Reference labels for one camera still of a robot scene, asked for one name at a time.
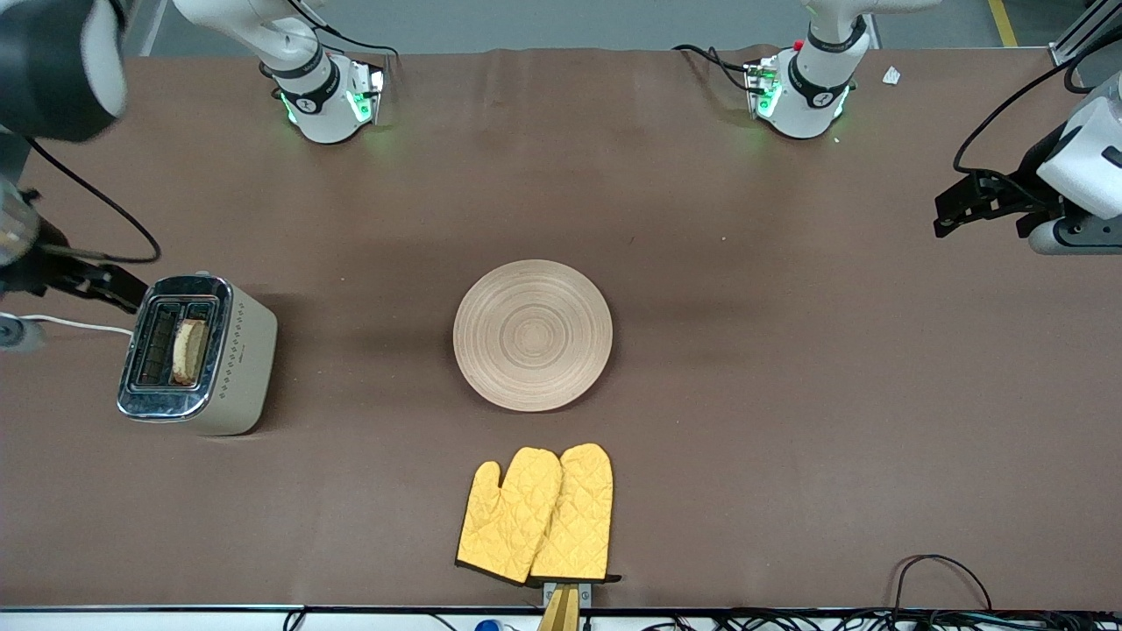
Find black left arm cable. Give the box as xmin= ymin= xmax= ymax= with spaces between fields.
xmin=953 ymin=33 xmax=1122 ymax=176

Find black base cable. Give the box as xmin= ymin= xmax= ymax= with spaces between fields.
xmin=280 ymin=0 xmax=400 ymax=64
xmin=672 ymin=44 xmax=765 ymax=96

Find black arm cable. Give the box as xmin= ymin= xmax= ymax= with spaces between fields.
xmin=953 ymin=33 xmax=1122 ymax=176
xmin=19 ymin=136 xmax=163 ymax=265

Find tangled black cables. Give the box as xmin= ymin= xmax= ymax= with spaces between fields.
xmin=640 ymin=607 xmax=1122 ymax=631

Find round wooden plate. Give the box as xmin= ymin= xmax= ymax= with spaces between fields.
xmin=453 ymin=259 xmax=614 ymax=413

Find black left base cable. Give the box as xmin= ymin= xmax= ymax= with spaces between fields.
xmin=672 ymin=44 xmax=765 ymax=96

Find yellow quilted oven mitt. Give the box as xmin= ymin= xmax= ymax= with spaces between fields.
xmin=455 ymin=447 xmax=563 ymax=585
xmin=529 ymin=443 xmax=622 ymax=585

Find white toaster power cord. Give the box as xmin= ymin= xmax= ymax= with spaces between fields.
xmin=0 ymin=314 xmax=134 ymax=337

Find wooden clamp with metal bracket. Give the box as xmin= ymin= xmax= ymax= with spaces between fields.
xmin=536 ymin=581 xmax=593 ymax=631

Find aluminium frame profile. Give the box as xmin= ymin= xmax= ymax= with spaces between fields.
xmin=1049 ymin=0 xmax=1122 ymax=68

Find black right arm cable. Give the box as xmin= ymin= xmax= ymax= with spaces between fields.
xmin=19 ymin=136 xmax=163 ymax=265

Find black right base cable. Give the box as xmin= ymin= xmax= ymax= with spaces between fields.
xmin=280 ymin=0 xmax=400 ymax=64

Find black looped cable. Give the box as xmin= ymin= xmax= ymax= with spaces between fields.
xmin=892 ymin=554 xmax=994 ymax=614

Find brown table cloth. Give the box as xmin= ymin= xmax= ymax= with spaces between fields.
xmin=0 ymin=46 xmax=1122 ymax=612

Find beige and chrome toaster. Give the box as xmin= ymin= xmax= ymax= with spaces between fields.
xmin=117 ymin=270 xmax=279 ymax=436

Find brown bread slice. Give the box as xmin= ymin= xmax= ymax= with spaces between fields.
xmin=172 ymin=317 xmax=210 ymax=387

